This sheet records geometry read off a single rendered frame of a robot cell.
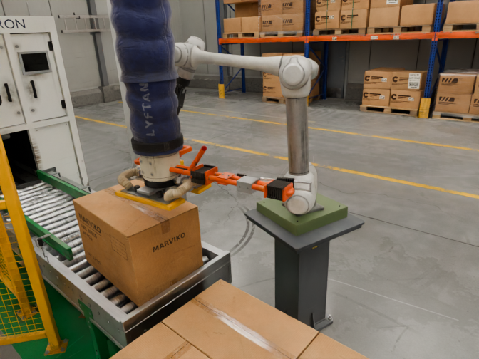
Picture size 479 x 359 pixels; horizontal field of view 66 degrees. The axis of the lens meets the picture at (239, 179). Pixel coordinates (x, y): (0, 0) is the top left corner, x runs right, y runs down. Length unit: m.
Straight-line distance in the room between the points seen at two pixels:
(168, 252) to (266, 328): 0.58
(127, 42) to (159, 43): 0.12
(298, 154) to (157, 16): 0.86
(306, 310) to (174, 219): 1.05
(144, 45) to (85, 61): 10.06
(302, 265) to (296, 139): 0.77
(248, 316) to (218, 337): 0.18
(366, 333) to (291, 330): 0.92
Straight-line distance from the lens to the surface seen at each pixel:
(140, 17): 1.50
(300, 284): 2.25
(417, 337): 2.66
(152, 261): 1.84
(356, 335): 2.56
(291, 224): 1.98
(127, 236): 1.71
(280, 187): 1.32
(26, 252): 2.32
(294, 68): 1.65
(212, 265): 2.04
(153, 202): 1.60
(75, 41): 11.43
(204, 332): 1.76
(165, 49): 1.52
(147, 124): 1.55
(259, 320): 1.79
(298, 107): 1.72
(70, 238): 2.71
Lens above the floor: 1.77
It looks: 22 degrees down
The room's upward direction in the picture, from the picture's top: 3 degrees counter-clockwise
